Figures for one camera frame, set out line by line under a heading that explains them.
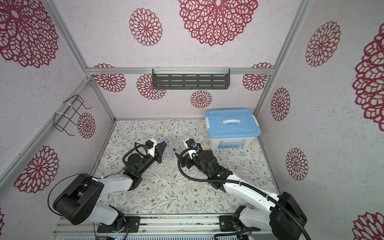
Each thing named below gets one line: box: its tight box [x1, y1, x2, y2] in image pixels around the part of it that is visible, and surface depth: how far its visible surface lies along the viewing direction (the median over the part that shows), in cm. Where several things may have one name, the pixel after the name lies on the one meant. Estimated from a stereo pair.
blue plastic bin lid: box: [205, 109, 262, 138], surface depth 97 cm
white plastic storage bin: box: [205, 109, 261, 149], surface depth 97 cm
